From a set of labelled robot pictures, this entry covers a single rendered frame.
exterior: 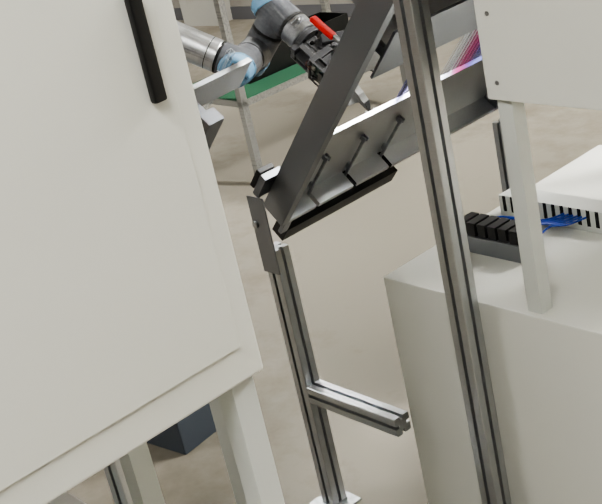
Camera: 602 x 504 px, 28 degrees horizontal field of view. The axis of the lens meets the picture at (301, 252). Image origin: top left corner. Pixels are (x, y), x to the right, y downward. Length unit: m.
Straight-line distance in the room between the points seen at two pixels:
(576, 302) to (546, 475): 0.35
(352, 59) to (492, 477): 0.80
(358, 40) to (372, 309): 1.59
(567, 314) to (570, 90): 0.42
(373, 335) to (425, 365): 1.11
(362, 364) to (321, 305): 0.42
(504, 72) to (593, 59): 0.17
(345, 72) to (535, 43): 0.43
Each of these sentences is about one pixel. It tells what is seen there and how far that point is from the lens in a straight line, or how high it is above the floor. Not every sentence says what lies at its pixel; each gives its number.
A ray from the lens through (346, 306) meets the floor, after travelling 3.64.
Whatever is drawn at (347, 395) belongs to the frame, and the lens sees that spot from 2.55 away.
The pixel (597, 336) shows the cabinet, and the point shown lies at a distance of 2.02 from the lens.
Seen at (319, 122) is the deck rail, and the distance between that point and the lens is 2.26.
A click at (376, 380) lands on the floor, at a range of 3.22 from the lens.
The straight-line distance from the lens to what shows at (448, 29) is 2.30.
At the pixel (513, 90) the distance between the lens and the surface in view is 1.91.
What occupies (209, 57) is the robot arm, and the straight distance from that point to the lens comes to 2.69.
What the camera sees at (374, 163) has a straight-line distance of 2.65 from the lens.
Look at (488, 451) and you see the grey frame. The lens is 2.28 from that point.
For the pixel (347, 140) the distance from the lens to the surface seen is 2.48.
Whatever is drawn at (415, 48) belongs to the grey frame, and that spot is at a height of 1.09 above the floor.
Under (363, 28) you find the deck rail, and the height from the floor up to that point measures 1.11.
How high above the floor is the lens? 1.60
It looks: 23 degrees down
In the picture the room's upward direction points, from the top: 13 degrees counter-clockwise
